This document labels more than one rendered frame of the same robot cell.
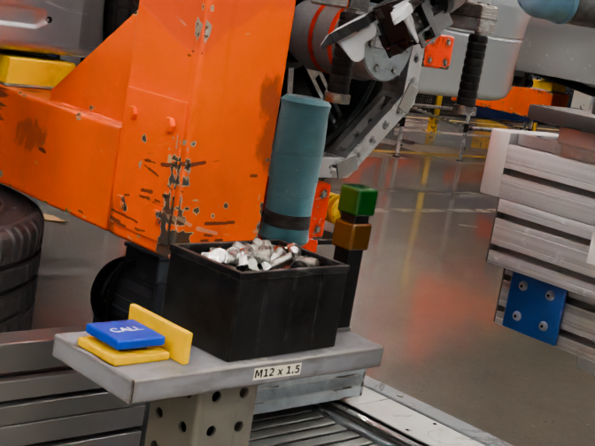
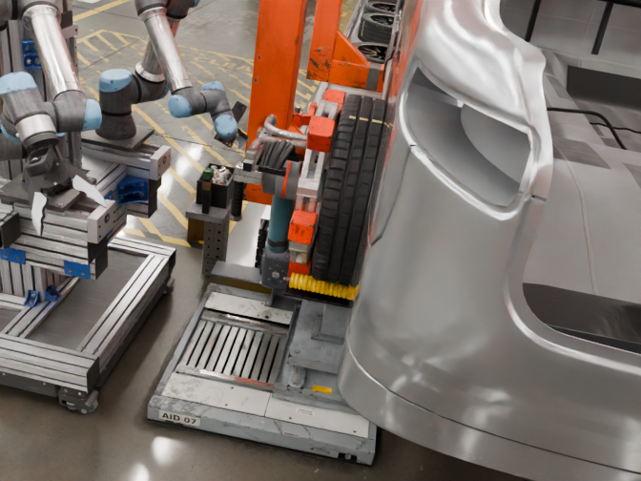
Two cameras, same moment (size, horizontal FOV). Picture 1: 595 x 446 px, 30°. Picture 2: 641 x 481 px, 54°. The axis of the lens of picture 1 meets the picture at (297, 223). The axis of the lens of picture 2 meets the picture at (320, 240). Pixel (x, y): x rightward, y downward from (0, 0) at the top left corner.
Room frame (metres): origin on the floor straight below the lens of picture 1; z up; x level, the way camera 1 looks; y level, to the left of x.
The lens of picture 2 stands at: (3.62, -1.31, 1.82)
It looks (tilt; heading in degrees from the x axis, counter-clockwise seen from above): 31 degrees down; 137
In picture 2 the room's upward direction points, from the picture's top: 10 degrees clockwise
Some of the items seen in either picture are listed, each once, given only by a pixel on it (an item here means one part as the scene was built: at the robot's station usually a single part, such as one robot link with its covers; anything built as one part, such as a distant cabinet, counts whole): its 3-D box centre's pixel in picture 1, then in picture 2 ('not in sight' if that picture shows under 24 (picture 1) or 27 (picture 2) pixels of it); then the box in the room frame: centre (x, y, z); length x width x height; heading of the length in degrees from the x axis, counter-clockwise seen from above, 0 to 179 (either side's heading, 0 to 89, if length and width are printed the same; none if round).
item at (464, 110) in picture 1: (471, 72); (237, 198); (2.07, -0.27, 0.83); 0.04 x 0.04 x 0.16
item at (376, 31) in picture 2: not in sight; (389, 31); (-1.28, 3.70, 0.39); 0.66 x 0.66 x 0.24
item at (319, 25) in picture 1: (347, 38); (294, 179); (2.06, -0.03, 0.85); 0.21 x 0.14 x 0.14; 45
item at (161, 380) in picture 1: (227, 350); (217, 196); (1.40, 0.06, 0.44); 0.43 x 0.17 x 0.03; 135
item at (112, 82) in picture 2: not in sight; (116, 90); (1.42, -0.41, 0.98); 0.13 x 0.12 x 0.14; 101
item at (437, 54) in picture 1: (425, 49); (302, 226); (2.34, -0.20, 0.85); 0.09 x 0.08 x 0.07; 135
